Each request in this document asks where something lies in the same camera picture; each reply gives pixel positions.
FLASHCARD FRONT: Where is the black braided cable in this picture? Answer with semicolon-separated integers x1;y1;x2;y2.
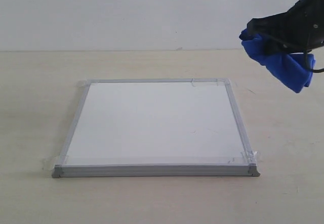
260;31;324;73

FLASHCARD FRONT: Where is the blue cloth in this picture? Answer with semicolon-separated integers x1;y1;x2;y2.
239;29;313;94

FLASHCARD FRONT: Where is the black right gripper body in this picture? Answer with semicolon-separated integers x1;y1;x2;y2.
283;0;323;53

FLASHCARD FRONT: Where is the white whiteboard with aluminium frame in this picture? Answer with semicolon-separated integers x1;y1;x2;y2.
52;78;260;178

